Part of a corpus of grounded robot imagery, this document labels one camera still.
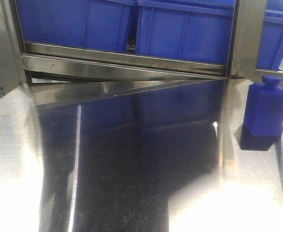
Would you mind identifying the blue bottle-shaped part right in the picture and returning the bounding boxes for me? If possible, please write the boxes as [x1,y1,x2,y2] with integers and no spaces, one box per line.
[243,75,283,136]

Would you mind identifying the blue bin behind middle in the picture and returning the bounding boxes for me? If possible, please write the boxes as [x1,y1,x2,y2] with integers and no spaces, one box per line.
[136,0,235,65]

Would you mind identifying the blue bin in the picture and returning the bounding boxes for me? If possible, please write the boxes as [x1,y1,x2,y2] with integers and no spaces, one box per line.
[16,0,137,52]
[136,0,235,65]
[256,0,283,71]

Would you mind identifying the blue bin behind left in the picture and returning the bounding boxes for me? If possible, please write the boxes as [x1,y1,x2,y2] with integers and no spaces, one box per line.
[16,0,137,52]

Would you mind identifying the blue bin behind right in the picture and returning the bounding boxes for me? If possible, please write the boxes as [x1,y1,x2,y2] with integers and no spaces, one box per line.
[256,0,283,71]

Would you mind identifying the steel shelf rack frame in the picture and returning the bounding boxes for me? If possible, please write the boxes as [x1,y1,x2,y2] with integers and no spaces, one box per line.
[0,0,272,92]

